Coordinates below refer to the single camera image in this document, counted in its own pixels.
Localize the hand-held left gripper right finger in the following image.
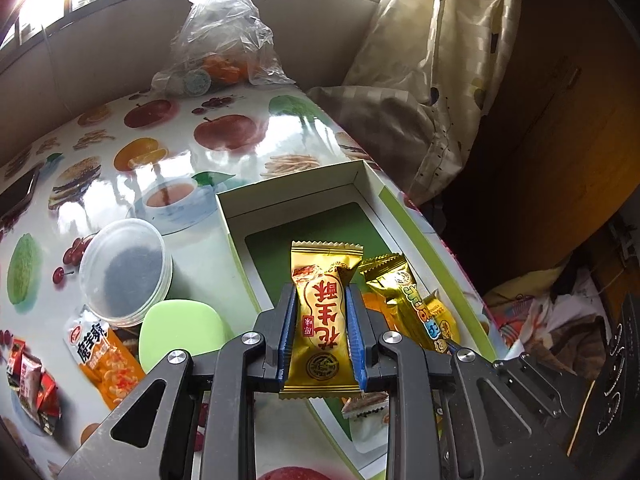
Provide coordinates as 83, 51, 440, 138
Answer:
345, 282, 551, 480

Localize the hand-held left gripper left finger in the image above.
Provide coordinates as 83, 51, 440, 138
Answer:
57, 282, 301, 480

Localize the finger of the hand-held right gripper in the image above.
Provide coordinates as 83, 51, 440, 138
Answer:
492, 352, 588, 420

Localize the gold candy packet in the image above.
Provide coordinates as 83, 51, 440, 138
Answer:
278, 240, 364, 401

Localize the gold cartoon snack packet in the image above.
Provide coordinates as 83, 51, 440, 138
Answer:
360, 254, 461, 356

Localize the white patterned candy packet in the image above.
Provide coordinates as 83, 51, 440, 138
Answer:
341, 394, 392, 456

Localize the green cardboard box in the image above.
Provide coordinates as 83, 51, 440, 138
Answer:
216, 159, 506, 478

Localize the dark red snack packet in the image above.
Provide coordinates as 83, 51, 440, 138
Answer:
30, 370, 62, 436
6, 339, 43, 396

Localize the black ringed panel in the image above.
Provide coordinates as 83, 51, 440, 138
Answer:
567, 294, 640, 453

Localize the light green lid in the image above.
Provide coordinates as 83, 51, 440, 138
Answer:
138, 299, 236, 386

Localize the clear jar with white lid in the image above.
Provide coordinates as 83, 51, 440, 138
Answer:
79, 218, 173, 328

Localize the fruit print tablecloth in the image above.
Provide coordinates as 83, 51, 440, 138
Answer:
0, 82, 501, 480

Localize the wooden wardrobe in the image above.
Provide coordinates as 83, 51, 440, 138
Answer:
450, 0, 640, 241

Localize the cream patterned curtain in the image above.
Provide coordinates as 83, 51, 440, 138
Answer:
305, 0, 526, 206

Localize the dark smartphone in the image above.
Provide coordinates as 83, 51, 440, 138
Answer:
0, 166, 42, 233

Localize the clear plastic bag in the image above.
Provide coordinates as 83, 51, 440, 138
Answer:
151, 0, 297, 97

